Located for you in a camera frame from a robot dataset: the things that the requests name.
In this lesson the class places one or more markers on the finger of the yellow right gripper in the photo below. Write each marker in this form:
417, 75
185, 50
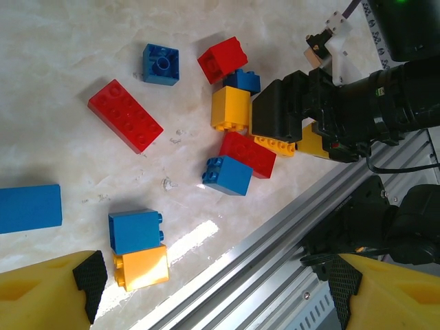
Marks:
313, 142

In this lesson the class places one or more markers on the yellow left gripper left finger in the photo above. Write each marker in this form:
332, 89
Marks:
38, 295

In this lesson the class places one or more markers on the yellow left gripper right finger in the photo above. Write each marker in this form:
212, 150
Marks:
395, 299

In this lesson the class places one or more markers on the yellow long lego brick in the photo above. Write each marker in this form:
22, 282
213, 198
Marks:
275, 146

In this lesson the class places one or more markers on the yellow square lego brick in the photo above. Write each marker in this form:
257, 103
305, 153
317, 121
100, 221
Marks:
144, 269
229, 106

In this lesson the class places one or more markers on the blue square lego brick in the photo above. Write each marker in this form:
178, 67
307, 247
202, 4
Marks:
134, 232
245, 80
230, 175
161, 65

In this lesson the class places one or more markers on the red square lego brick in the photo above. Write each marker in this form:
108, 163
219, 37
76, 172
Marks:
223, 58

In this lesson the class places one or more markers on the red long lego brick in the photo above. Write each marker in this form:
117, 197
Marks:
125, 115
254, 154

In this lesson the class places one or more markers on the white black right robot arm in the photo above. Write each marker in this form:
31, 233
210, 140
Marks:
371, 220

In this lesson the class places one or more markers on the blue long lego brick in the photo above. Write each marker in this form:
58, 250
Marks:
29, 209

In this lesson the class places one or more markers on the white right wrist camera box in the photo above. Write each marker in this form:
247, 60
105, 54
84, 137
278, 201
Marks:
338, 48

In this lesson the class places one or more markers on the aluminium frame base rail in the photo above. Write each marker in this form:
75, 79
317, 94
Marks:
275, 247

